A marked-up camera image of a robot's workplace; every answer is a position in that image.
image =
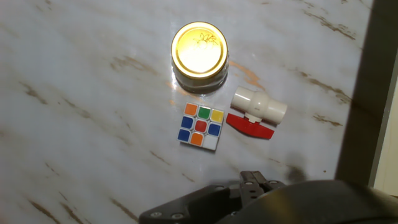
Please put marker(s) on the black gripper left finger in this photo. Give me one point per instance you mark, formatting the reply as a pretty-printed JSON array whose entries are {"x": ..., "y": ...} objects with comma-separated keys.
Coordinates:
[{"x": 199, "y": 205}]

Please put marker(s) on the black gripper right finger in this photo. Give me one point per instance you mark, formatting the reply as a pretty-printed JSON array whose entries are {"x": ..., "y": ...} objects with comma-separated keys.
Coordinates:
[{"x": 253, "y": 189}]

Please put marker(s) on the small red object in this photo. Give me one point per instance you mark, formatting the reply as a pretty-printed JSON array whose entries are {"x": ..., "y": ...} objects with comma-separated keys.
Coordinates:
[{"x": 250, "y": 127}]

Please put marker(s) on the multicoloured Rubik's cube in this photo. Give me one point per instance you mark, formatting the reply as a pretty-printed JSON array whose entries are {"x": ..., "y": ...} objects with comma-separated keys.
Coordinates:
[{"x": 200, "y": 126}]

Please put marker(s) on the glass jar gold lid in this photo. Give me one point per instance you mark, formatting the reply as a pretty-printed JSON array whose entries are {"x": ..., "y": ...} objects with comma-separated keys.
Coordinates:
[{"x": 199, "y": 51}]

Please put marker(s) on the cream wooden shelf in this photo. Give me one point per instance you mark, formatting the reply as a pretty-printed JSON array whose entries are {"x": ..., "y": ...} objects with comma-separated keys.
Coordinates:
[{"x": 373, "y": 93}]

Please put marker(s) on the marble patterned mat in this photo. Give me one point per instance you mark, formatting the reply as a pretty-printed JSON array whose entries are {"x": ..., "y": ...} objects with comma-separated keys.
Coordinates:
[{"x": 93, "y": 109}]

